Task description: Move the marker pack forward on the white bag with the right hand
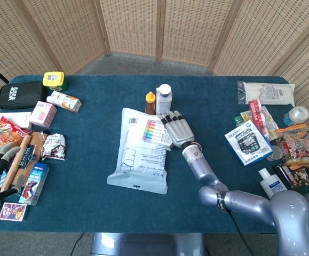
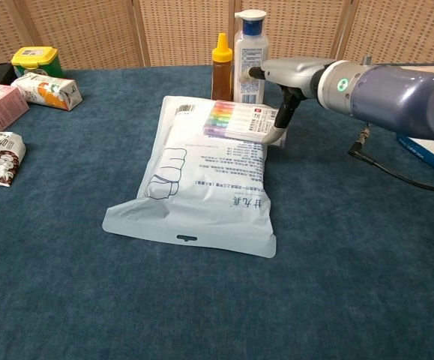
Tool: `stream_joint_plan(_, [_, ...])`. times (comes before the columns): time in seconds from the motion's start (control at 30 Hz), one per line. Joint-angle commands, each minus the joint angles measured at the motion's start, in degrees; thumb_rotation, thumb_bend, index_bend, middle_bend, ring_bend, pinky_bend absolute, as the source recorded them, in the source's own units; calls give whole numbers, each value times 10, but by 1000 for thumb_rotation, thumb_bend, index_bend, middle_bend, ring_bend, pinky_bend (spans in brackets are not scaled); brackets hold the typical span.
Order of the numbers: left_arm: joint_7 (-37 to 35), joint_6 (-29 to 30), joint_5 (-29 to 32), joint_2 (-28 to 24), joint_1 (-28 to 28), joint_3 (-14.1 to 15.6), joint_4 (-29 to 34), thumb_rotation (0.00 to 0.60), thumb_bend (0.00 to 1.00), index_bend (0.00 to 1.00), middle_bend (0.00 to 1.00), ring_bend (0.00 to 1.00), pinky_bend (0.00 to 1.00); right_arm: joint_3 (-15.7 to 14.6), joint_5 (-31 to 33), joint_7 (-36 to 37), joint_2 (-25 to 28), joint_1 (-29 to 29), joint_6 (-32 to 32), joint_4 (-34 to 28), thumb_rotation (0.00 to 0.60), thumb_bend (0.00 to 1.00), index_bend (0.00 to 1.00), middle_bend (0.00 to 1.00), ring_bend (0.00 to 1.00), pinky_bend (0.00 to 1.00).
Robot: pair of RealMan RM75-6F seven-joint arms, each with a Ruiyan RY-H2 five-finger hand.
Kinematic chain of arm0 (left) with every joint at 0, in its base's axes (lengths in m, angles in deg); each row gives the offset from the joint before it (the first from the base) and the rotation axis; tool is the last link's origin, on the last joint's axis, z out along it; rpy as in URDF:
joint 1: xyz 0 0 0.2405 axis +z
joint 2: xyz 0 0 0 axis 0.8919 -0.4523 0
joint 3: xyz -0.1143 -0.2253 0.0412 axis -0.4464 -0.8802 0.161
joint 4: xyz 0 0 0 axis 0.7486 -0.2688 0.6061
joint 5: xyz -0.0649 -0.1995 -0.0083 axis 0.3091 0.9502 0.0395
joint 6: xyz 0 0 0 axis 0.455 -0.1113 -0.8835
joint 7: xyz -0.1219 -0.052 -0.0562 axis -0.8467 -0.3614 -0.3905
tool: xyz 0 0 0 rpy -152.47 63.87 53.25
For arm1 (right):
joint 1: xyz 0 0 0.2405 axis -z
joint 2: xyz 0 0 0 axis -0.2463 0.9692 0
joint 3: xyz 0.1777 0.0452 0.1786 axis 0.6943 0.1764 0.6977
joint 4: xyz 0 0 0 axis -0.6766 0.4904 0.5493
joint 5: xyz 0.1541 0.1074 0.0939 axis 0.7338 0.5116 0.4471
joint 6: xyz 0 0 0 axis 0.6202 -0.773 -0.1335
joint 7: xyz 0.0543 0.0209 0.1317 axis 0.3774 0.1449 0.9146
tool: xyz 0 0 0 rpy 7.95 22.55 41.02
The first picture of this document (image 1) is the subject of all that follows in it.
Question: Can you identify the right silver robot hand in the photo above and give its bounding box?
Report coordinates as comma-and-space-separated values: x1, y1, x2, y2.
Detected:
158, 110, 195, 150

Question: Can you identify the brown kraft package dark label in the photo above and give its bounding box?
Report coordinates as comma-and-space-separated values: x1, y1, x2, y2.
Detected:
11, 131, 49, 187

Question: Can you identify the small white bottle blue label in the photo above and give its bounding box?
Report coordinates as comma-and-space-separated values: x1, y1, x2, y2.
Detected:
258, 167, 288, 199

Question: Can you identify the pink cardboard box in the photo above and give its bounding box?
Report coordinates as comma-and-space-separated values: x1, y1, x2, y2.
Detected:
30, 100, 58, 129

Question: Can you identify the white capped clear bottle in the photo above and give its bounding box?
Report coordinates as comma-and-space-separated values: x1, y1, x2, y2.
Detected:
155, 84, 173, 115

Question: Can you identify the coffee bean print snack bag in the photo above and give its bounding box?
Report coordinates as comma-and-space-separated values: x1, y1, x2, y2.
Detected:
41, 133, 66, 161

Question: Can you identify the blue toothpaste box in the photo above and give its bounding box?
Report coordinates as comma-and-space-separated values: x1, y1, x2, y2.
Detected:
18, 162, 50, 206

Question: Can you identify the orange juice carton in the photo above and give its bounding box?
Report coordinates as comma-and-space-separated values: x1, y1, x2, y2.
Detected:
46, 90, 82, 113

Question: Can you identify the small yellow packet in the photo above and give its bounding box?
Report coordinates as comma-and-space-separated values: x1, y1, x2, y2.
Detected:
240, 110, 253, 124

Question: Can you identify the red snack bag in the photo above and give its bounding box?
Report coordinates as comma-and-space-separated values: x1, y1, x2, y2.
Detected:
0, 116, 31, 151

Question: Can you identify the colourful snack bag orange clip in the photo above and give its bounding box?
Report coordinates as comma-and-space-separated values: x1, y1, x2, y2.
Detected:
275, 123, 309, 167

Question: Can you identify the small clear plastic bag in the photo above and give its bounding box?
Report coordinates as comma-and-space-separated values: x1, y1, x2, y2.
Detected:
260, 106, 280, 141

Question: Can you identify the white plastic package bag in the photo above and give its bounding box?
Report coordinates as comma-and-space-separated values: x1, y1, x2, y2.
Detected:
106, 107, 174, 195

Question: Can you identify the black zip case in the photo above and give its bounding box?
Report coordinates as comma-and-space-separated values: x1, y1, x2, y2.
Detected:
0, 81, 47, 110

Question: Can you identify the red white snack packet strip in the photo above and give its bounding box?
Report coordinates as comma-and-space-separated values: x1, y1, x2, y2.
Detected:
248, 99, 267, 134

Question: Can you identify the clear bag with white contents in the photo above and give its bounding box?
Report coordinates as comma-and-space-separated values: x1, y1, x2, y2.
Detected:
236, 80, 296, 107

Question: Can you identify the green tub with yellow lid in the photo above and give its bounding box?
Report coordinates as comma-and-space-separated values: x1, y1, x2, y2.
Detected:
42, 71, 68, 92

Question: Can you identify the dark mixed nut snack pack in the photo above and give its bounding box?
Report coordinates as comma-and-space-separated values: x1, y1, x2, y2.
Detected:
272, 163, 308, 190

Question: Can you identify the wooden rolling pin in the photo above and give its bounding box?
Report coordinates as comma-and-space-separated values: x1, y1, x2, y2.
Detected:
0, 134, 33, 193

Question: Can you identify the flat white box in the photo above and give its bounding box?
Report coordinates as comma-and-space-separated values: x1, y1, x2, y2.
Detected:
0, 111, 33, 130

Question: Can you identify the clear jar with white lid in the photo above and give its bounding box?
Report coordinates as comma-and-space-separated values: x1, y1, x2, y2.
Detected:
283, 106, 309, 127

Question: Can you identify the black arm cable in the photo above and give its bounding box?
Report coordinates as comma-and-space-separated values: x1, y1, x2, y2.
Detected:
217, 191, 255, 256

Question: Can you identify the round clear lid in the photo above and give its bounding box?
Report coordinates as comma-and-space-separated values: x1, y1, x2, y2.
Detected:
265, 145, 283, 162

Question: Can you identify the blue calculator package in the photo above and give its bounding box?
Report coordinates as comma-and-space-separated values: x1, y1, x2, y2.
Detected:
224, 119, 274, 166

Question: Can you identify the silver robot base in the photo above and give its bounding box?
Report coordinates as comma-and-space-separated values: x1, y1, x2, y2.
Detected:
89, 231, 206, 256

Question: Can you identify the blue table cloth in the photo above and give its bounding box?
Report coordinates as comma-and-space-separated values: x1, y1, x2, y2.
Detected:
0, 74, 309, 234

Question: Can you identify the honey bottle with yellow cap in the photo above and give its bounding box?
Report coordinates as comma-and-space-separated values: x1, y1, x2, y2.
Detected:
145, 91, 156, 115

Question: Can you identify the wicker folding screen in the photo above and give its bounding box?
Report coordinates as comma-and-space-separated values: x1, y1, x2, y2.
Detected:
0, 0, 309, 150

